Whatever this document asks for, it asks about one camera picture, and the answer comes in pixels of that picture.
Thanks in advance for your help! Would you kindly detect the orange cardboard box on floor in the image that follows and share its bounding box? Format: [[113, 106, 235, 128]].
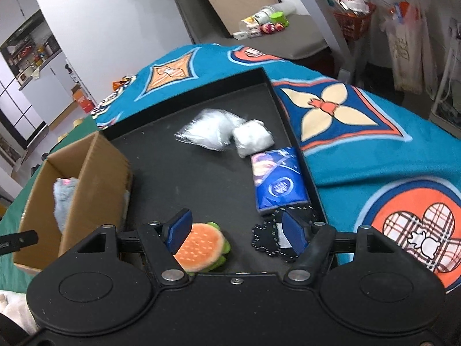
[[72, 84, 95, 113]]

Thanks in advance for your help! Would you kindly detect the red basket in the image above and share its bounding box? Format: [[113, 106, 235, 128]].
[[334, 0, 377, 42]]

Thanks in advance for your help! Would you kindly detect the white tote bag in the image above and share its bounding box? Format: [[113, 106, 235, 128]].
[[381, 0, 438, 98]]

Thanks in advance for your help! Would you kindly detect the white kitchen cabinet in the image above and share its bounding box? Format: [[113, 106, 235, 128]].
[[20, 52, 75, 125]]

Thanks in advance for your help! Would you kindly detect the white soft bundle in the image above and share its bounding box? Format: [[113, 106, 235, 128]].
[[232, 120, 274, 158]]

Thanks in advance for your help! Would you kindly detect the blue patterned blanket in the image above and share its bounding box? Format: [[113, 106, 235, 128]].
[[91, 44, 460, 291]]

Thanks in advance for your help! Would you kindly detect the grey fluffy plush toy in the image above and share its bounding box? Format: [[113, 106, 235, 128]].
[[53, 177, 79, 233]]

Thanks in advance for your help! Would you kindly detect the black shallow tray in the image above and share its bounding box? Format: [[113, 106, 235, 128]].
[[103, 68, 298, 274]]

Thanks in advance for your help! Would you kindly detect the clear plastic bag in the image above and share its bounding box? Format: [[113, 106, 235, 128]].
[[175, 109, 246, 152]]

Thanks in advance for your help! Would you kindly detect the blue tissue pack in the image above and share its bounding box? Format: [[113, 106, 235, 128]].
[[251, 147, 309, 214]]

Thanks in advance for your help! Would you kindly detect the grey bench seat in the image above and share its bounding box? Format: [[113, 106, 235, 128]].
[[191, 15, 329, 60]]

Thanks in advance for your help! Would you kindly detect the hamburger plush toy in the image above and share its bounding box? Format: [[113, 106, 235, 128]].
[[174, 222, 231, 275]]

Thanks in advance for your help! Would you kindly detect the green lidded jar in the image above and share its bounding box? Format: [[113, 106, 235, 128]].
[[270, 11, 289, 27]]

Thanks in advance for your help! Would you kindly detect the brown cardboard box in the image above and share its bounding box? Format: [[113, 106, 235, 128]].
[[12, 132, 132, 275]]

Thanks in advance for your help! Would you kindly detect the black framed glass door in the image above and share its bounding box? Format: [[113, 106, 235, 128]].
[[0, 51, 49, 150]]

